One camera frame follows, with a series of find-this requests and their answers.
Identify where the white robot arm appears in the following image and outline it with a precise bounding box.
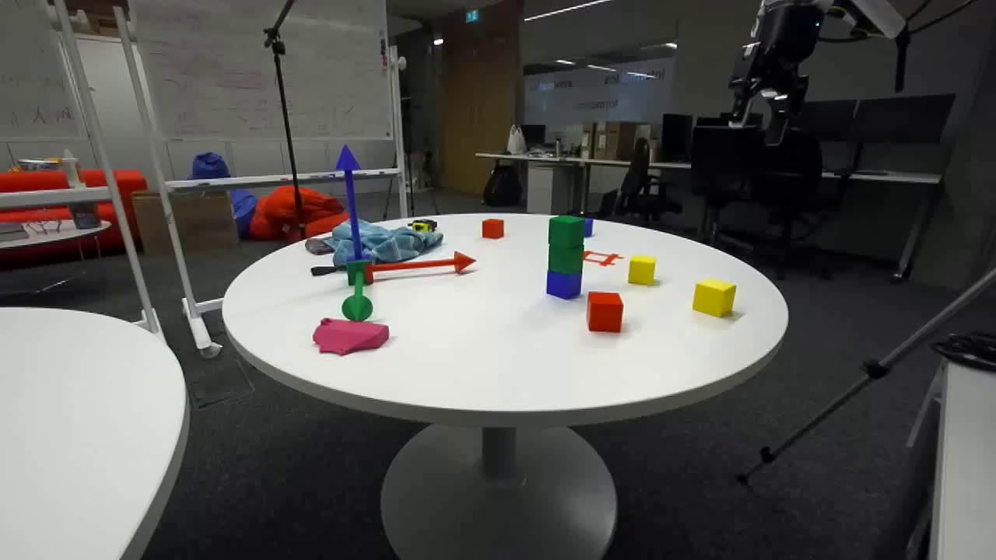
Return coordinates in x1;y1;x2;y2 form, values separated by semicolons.
727;0;909;127

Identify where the small orange block far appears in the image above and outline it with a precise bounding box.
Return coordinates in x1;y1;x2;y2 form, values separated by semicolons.
482;217;504;241

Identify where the blue block under stack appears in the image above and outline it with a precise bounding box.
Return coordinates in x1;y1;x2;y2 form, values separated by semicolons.
543;271;582;300

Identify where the green block stack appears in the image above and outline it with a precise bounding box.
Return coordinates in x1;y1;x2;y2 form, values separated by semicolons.
546;215;585;274

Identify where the yellow block near stack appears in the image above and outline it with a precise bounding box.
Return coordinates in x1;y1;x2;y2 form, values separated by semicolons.
627;257;655;288

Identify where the yellow block near edge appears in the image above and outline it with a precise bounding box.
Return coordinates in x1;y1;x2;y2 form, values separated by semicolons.
692;280;736;317

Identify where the orange hash marker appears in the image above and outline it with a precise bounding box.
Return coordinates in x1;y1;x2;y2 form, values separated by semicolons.
582;248;621;268

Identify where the light blue crumpled cloth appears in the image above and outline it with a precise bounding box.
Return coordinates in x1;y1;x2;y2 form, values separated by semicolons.
325;221;440;265

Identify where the coloured axis arrow marker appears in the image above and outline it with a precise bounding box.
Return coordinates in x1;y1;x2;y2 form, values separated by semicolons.
336;147;474;323

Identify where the pink crumpled object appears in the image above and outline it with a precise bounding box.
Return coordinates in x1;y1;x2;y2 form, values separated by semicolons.
311;317;389;355

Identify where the orange bean bag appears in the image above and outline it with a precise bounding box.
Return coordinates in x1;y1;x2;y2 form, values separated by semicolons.
249;185;347;241

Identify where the blue bean bag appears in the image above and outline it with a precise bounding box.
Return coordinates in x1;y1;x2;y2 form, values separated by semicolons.
188;153;230;177

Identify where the whiteboard on stand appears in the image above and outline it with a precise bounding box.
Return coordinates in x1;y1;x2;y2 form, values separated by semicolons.
108;0;412;360

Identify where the black microphone stand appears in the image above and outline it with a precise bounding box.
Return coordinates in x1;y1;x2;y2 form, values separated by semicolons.
265;0;305;241

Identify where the red sofa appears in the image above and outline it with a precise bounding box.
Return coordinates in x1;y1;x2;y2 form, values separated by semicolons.
0;169;145;268

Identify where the round white pedestal table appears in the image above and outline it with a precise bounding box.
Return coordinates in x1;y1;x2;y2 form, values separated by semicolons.
221;215;788;560

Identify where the black camera tripod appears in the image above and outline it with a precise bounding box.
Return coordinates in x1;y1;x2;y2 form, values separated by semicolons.
736;268;996;486

